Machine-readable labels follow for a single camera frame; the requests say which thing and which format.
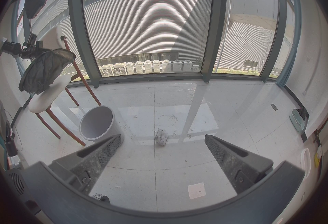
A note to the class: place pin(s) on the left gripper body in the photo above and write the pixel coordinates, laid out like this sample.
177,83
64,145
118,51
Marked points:
33,53

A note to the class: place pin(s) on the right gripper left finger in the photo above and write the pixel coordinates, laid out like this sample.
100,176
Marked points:
84,166

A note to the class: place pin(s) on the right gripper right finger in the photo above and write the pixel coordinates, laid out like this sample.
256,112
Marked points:
238,166

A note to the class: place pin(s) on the black plastic bag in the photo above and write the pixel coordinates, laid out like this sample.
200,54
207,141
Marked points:
43,69

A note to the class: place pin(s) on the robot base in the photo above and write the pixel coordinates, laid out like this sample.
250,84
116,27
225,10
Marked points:
98,196

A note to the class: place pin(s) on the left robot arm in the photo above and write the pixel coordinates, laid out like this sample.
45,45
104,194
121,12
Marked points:
10,48

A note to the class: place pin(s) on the pale grey trash bin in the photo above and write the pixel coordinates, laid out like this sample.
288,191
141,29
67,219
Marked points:
96,123

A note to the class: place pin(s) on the white cushioned wooden chair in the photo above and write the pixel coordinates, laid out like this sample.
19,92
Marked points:
48,94

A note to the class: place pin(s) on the pale green plastic tray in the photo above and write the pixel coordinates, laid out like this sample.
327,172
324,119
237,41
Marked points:
297,121

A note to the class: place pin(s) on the crumpled white paper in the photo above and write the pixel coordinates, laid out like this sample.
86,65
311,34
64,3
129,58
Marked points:
161,137

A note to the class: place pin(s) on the window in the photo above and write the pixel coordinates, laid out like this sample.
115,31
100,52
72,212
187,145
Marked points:
153,25

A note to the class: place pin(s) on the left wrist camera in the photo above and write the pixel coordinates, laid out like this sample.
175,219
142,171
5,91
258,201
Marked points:
32,39

